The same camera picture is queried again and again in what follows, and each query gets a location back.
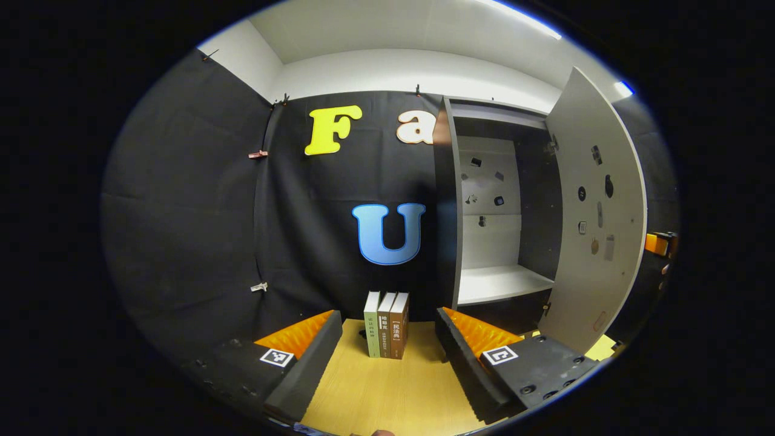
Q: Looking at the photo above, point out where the green book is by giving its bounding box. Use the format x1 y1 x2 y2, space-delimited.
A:
364 291 381 358

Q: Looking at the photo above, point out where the black backdrop cloth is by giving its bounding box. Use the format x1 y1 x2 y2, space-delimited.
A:
100 48 680 364

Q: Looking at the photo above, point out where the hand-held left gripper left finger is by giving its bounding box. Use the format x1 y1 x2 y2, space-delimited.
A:
180 309 345 424

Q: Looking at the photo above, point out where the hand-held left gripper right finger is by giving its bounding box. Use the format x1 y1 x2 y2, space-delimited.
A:
436 306 604 424

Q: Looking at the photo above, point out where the dark brown book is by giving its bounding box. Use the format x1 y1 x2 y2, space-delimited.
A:
389 292 410 360

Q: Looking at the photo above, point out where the dark grey cabinet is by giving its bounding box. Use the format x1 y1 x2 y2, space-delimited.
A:
433 96 564 340

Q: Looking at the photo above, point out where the beige cabinet door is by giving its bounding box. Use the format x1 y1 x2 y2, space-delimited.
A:
545 67 648 355

